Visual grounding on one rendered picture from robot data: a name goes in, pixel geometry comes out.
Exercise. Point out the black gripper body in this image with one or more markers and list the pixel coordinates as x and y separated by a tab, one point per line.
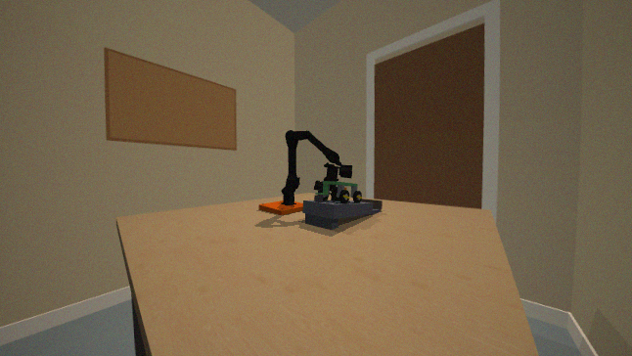
328	178

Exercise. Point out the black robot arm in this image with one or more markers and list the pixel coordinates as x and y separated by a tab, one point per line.
292	138

